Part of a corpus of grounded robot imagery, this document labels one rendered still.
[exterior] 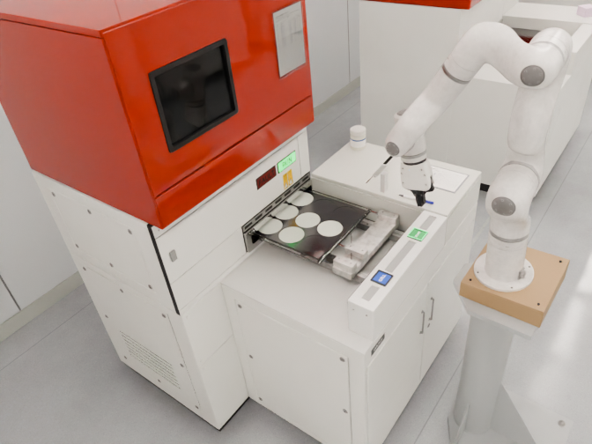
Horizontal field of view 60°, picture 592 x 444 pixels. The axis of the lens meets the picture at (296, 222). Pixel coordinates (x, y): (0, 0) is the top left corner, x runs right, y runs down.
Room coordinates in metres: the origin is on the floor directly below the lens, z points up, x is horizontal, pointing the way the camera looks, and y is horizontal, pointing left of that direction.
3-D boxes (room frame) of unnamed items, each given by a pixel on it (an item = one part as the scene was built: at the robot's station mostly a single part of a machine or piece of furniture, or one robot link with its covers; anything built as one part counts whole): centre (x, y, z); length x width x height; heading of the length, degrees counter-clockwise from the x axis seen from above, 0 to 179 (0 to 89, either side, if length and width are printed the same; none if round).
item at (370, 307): (1.30, -0.35, 0.89); 0.55 x 0.09 x 0.14; 140
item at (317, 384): (1.58, -0.24, 0.41); 0.97 x 0.64 x 0.82; 140
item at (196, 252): (1.59, 0.18, 1.02); 0.82 x 0.03 x 0.40; 140
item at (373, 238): (1.48, -0.26, 0.87); 0.36 x 0.08 x 0.03; 140
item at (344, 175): (1.82, -0.44, 0.89); 0.62 x 0.35 x 0.14; 50
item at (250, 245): (1.71, 0.06, 0.89); 0.44 x 0.02 x 0.10; 140
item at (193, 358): (1.81, 0.44, 0.41); 0.82 x 0.71 x 0.82; 140
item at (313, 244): (1.64, -0.05, 0.90); 0.34 x 0.34 x 0.01; 50
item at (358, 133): (2.06, -0.32, 1.01); 0.07 x 0.07 x 0.10
